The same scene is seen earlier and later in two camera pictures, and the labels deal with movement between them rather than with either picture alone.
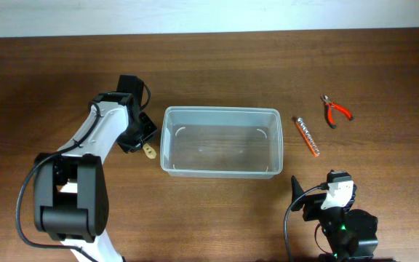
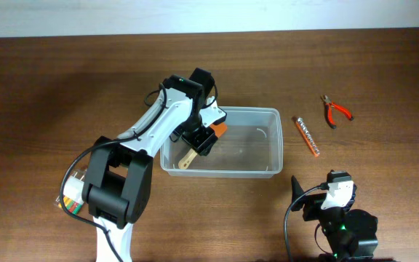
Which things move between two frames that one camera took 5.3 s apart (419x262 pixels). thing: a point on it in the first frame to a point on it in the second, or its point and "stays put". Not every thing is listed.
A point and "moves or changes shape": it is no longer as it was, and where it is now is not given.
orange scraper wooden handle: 149,151 moves or changes shape
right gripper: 313,205 stays put
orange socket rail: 314,149 stays put
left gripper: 128,145 to 204,143
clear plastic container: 221,142 stays put
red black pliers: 329,106 stays put
